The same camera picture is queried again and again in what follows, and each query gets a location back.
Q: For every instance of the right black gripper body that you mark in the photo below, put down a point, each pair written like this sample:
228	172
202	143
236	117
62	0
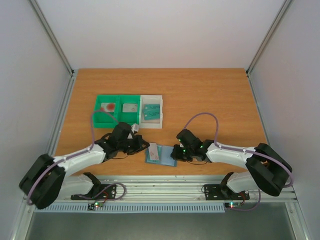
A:
177	153

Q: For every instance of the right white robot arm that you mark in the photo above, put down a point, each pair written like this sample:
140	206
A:
265	170

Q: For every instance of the left aluminium frame post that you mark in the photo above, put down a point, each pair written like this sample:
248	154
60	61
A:
46	26

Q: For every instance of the teal leather card holder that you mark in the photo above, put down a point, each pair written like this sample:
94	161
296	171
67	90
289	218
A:
165	159

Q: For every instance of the grey slotted cable duct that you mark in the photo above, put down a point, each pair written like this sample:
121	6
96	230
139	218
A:
134	208

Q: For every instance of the middle green bin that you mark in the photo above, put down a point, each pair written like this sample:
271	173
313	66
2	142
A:
129	118

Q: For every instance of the right aluminium frame post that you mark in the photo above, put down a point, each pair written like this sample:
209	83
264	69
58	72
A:
269	34

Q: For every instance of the left small circuit board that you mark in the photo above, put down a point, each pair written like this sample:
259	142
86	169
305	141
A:
94	206

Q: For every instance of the teal card in bin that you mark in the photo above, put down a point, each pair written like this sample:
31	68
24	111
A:
151	108

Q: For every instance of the aluminium frame post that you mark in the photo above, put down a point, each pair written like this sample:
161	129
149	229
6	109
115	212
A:
46	26
269	34

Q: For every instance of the small circuit board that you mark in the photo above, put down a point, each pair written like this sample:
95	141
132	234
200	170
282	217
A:
94	206
232	205

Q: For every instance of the aluminium front rail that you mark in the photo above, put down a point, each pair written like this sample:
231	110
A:
166	188

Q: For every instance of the green bin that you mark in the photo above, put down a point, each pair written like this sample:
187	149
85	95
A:
129	118
102	119

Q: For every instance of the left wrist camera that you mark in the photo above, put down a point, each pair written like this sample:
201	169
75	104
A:
135	128

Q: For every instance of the white translucent bin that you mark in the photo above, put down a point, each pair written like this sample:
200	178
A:
151	99

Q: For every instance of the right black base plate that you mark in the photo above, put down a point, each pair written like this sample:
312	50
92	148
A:
213	192

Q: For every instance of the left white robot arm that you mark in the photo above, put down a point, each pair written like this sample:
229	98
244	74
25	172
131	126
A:
44	180

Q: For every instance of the left green bin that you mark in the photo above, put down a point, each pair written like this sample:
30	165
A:
102	119

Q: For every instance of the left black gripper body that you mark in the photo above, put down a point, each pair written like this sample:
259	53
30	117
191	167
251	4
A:
124	146

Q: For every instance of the white card with stripe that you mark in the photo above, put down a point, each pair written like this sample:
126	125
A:
153	152

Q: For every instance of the grey white card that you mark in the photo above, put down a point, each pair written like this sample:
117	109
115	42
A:
130	108

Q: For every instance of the right small circuit board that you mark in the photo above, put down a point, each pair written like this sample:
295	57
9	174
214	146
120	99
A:
232	205

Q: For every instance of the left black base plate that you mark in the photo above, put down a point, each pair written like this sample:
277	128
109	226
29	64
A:
98	192

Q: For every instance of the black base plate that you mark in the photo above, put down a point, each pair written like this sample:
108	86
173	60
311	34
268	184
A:
213	192
98	192

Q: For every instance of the teal card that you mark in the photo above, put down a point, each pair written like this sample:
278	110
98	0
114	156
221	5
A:
151	115
151	108

